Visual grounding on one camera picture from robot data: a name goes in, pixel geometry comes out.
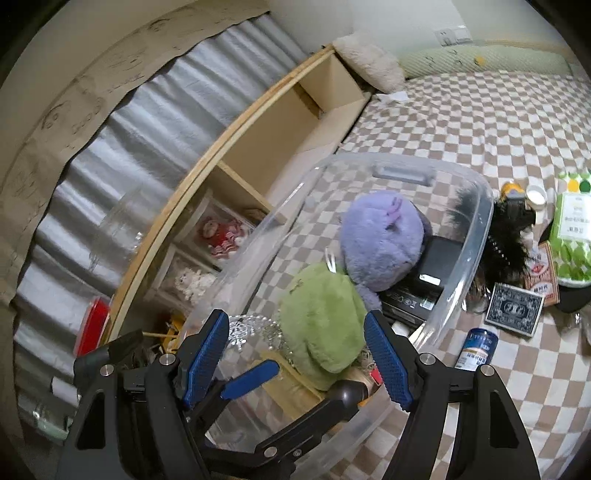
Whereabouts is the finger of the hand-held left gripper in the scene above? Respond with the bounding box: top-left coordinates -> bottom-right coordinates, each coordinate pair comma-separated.
190,360 -> 281,445
255,379 -> 371,468

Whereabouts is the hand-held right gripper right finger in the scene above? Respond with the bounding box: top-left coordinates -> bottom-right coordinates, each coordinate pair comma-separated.
363,310 -> 541,480

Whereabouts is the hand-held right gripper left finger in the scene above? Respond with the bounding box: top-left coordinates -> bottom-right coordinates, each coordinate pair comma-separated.
55,308 -> 230,480

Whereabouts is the blue bottle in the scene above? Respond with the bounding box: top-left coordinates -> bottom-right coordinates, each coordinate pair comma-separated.
455,327 -> 499,372

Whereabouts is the blue card box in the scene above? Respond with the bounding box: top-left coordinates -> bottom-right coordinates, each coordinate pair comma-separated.
484,282 -> 546,337

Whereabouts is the red card box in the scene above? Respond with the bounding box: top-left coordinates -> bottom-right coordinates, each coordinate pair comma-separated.
522,241 -> 560,308

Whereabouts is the clear plastic storage container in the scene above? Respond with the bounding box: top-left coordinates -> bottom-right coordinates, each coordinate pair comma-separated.
178,154 -> 495,480

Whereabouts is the red lidded container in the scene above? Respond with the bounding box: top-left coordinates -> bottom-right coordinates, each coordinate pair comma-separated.
74,298 -> 112,358

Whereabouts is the mint green container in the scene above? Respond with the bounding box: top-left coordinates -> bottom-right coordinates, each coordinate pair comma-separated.
32,406 -> 70,444

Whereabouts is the crystal bead ornament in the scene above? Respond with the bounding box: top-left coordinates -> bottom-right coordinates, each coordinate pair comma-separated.
226,314 -> 284,356

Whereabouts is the light wooden box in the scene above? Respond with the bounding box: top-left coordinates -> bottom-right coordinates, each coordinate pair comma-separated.
259,351 -> 333,407

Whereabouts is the white plush toy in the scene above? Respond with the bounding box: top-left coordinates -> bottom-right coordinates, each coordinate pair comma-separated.
173,265 -> 218,301

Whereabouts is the green plush toy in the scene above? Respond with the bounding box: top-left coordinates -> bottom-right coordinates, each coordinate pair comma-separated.
278,263 -> 370,377

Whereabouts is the black box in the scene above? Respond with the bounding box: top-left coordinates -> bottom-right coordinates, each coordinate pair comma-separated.
381,235 -> 465,324

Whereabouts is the clear display box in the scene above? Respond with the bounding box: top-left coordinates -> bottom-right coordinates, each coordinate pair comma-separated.
173,189 -> 254,273
148,244 -> 222,315

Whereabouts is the red dress doll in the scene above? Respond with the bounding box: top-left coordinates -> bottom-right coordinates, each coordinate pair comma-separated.
198,217 -> 245,259

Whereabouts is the purple plush toy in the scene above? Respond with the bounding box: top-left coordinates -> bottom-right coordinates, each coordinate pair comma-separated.
339,191 -> 435,310

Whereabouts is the clear glass jar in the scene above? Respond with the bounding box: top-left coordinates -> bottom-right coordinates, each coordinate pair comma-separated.
90,194 -> 146,273

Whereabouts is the black feather duster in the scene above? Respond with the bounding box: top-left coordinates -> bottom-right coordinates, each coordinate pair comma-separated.
450,187 -> 539,315

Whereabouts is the black cap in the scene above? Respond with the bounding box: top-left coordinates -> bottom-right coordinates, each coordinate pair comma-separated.
554,277 -> 591,315

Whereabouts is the yellow black gadget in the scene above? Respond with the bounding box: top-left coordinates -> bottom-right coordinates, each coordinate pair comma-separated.
501,181 -> 527,204

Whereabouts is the silver pleated curtain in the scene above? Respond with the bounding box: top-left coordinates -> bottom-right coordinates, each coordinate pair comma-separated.
11,9 -> 319,370

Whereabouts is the green wet wipes packet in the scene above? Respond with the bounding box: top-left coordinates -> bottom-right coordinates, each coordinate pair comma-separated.
549,171 -> 591,284

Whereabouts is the wooden bedside shelf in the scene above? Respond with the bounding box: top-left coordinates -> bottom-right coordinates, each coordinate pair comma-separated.
106,46 -> 372,356

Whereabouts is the beige printed curtain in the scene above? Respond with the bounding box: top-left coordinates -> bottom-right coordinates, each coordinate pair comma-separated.
0,0 -> 273,315

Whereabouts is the cream fluffy pillow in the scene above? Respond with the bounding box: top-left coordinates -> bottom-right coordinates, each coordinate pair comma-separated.
332,31 -> 407,93

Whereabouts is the long green pillow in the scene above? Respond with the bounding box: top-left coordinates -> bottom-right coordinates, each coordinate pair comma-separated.
399,41 -> 573,79

